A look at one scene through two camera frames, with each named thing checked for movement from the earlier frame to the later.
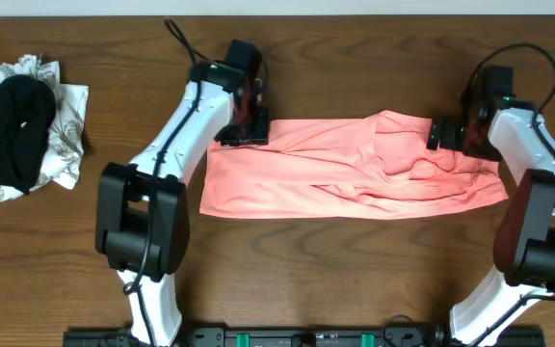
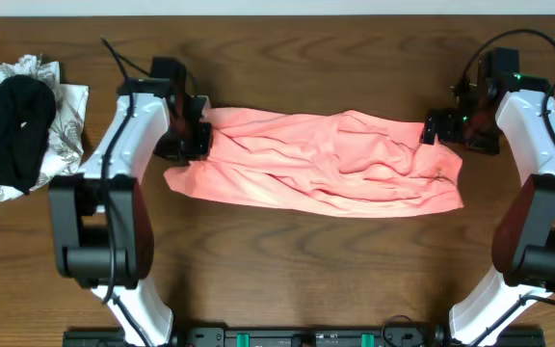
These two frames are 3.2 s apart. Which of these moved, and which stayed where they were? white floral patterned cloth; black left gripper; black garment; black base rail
Moved: black left gripper
Stayed: black garment; white floral patterned cloth; black base rail
